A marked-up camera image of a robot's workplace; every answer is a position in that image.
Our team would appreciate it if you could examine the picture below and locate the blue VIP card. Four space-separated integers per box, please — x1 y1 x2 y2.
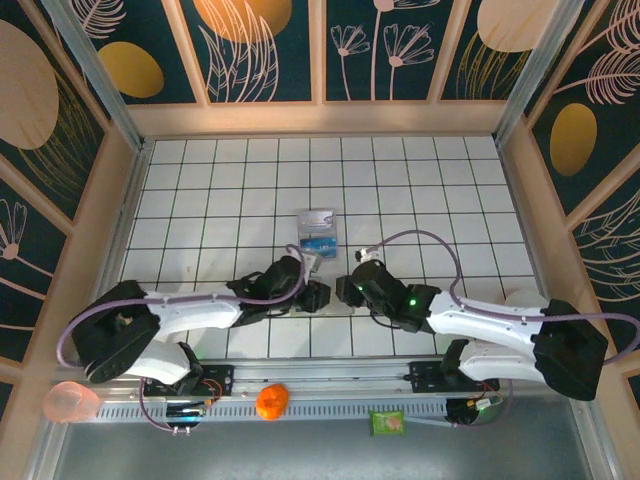
300 236 338 262

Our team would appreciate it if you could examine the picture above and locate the clear acrylic card tray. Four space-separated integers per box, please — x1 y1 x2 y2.
296 206 344 264

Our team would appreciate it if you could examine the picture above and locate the silver VIP card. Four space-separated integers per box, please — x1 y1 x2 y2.
297 209 337 229

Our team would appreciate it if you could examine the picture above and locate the orange mandarin fruit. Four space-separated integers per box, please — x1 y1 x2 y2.
255 383 291 423

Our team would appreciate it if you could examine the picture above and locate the green snack packet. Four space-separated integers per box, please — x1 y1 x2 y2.
368 409 407 438

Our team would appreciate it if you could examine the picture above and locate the white bowl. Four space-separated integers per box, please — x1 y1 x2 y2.
503 288 547 309

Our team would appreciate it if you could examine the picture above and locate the small electronics board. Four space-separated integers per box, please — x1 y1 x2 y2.
467 394 505 412
164 405 209 420

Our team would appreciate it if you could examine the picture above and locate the pink plastic cup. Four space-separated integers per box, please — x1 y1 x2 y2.
42 380 102 426

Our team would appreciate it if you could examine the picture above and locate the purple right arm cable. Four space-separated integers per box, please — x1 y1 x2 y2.
369 229 640 430

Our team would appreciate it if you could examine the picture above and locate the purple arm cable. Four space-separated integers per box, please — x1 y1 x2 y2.
369 229 640 430
56 243 307 434

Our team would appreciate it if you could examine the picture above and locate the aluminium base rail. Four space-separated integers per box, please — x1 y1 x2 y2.
54 355 594 401

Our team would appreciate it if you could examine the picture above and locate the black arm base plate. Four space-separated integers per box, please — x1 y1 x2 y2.
143 364 236 400
408 360 501 395

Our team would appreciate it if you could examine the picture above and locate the white slotted cable duct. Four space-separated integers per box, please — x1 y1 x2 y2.
94 399 451 425

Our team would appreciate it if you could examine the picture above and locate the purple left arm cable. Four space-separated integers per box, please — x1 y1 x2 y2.
56 243 307 434

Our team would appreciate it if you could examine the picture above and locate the aluminium frame post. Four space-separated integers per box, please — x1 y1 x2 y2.
493 0 587 145
42 0 147 154

